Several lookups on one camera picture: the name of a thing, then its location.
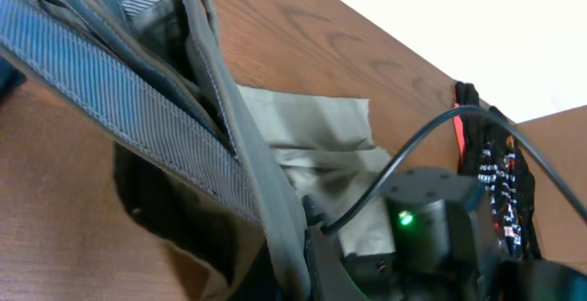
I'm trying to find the right black cable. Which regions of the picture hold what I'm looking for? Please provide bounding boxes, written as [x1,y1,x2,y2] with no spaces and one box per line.
[320,105,587,237]

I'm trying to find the khaki beige shorts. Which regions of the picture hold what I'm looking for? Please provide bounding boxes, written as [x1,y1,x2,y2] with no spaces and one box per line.
[1,0,389,300]

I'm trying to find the black printed cycling jersey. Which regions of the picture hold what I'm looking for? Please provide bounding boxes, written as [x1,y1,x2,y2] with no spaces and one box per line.
[453,81,542,261]

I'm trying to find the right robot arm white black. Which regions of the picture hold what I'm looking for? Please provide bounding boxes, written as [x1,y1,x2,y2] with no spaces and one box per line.
[306,167,586,300]

